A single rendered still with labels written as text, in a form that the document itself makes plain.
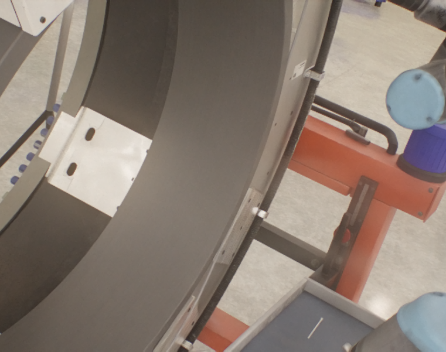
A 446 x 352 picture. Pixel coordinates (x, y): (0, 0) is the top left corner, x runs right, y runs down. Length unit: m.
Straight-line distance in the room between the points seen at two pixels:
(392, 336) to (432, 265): 3.20
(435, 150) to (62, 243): 0.93
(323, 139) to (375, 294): 1.51
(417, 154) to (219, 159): 0.72
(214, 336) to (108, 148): 1.02
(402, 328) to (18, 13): 0.46
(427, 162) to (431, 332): 1.31
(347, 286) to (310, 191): 2.05
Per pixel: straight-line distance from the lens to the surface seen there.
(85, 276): 1.54
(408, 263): 3.95
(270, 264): 3.48
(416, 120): 1.30
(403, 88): 1.30
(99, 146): 1.66
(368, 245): 2.21
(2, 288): 1.71
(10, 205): 1.81
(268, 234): 2.27
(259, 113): 1.46
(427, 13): 1.39
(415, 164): 2.11
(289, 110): 1.70
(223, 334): 2.52
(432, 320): 0.82
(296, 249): 2.25
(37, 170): 1.82
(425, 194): 2.12
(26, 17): 0.62
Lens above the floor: 1.68
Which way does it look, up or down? 24 degrees down
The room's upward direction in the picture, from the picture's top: 17 degrees clockwise
